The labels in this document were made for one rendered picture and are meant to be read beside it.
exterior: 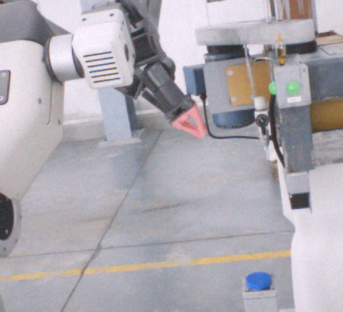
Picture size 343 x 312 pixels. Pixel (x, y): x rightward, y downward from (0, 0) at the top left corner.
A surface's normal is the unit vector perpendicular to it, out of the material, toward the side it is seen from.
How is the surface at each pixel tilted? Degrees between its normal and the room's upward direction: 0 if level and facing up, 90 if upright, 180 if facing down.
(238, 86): 90
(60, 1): 90
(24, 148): 115
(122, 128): 90
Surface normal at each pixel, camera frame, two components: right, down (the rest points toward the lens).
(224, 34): -0.84, 0.26
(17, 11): -0.19, -0.41
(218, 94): -0.11, 0.27
